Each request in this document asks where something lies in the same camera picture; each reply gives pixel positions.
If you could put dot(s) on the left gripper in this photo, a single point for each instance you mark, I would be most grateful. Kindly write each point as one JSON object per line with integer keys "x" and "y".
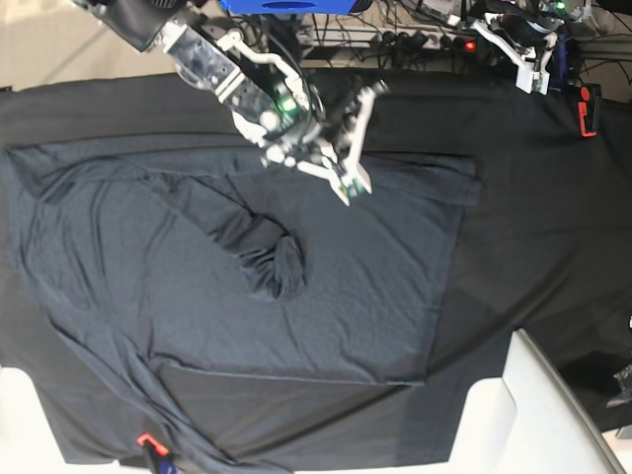
{"x": 518, "y": 24}

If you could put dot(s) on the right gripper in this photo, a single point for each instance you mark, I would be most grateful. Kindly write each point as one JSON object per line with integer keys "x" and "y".
{"x": 310, "y": 129}

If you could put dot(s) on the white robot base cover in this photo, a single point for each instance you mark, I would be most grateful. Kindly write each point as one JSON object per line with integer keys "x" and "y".
{"x": 528, "y": 421}

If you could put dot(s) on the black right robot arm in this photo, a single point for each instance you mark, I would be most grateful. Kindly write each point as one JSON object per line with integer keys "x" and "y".
{"x": 216, "y": 63}

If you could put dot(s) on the red black clamp right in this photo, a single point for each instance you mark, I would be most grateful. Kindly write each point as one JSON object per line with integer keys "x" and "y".
{"x": 589, "y": 109}

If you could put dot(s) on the red black clamp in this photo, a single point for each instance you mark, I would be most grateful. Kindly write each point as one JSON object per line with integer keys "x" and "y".
{"x": 589, "y": 109}
{"x": 158, "y": 457}

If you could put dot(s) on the white power strip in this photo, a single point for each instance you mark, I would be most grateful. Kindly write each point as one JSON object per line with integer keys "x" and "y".
{"x": 342, "y": 36}

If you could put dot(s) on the blue plastic bin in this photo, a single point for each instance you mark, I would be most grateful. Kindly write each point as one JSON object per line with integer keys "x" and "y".
{"x": 327, "y": 7}

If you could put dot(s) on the red black clamp bottom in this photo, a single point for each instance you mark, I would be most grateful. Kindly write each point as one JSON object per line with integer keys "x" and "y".
{"x": 158, "y": 457}

